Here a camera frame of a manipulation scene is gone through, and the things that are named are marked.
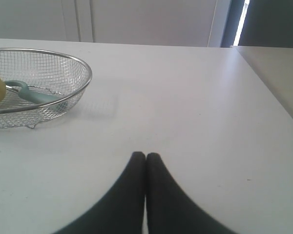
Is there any oval wire mesh basket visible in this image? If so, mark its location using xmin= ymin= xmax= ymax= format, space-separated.
xmin=0 ymin=48 xmax=92 ymax=129

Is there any teal handled peeler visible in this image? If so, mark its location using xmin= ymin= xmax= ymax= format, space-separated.
xmin=4 ymin=80 xmax=59 ymax=104

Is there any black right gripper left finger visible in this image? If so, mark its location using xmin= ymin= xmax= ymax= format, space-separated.
xmin=56 ymin=152 xmax=146 ymax=234

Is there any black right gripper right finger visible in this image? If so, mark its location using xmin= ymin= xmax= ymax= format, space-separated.
xmin=146 ymin=153 xmax=234 ymax=234

